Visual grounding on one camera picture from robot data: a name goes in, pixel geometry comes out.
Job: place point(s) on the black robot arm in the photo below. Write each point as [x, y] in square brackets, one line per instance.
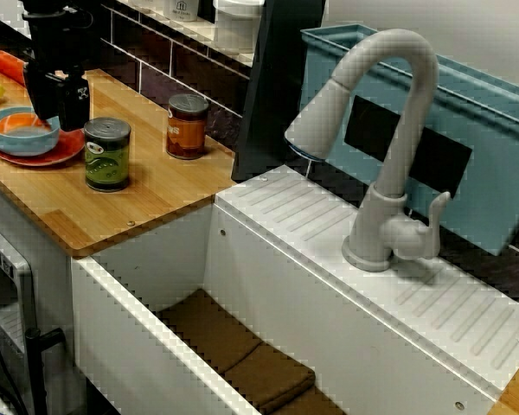
[52, 34]

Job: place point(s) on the salmon sushi toy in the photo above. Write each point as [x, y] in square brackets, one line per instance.
[17, 123]

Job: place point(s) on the grey toy oven front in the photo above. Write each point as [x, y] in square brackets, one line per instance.
[21, 276]

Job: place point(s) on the orange carrot toy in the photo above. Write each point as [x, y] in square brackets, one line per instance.
[6, 64]

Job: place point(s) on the green toy can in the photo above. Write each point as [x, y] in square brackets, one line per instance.
[108, 160]

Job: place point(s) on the grey toy faucet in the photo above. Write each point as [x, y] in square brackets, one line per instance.
[415, 108]

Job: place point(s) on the light blue bowl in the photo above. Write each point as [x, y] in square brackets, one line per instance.
[21, 144]

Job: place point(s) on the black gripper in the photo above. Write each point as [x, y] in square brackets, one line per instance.
[47, 72]

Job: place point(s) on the white lidded storage jar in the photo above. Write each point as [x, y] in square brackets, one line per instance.
[238, 26]

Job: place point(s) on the white toy sink unit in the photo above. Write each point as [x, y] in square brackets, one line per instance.
[285, 281]

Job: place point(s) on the orange soup toy can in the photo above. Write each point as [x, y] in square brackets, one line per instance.
[187, 129]

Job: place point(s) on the black upright post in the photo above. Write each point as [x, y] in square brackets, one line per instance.
[277, 86]

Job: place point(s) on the brown folded cloth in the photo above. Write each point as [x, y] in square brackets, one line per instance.
[225, 341]

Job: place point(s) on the red plate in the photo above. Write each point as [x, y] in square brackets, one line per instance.
[69, 149]

